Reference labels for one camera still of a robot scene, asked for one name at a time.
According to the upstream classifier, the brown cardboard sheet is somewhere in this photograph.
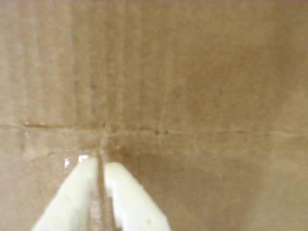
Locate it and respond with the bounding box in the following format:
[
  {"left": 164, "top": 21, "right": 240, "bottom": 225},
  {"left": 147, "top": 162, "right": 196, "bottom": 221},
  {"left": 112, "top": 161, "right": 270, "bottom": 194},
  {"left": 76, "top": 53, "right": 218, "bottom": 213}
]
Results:
[{"left": 0, "top": 0, "right": 308, "bottom": 231}]

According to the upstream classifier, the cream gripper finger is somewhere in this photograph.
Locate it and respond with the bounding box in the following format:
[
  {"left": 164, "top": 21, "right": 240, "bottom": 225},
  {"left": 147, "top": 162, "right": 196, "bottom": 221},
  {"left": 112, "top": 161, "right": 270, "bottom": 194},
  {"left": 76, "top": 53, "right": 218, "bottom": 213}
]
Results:
[
  {"left": 103, "top": 162, "right": 172, "bottom": 231},
  {"left": 31, "top": 156, "right": 99, "bottom": 231}
]

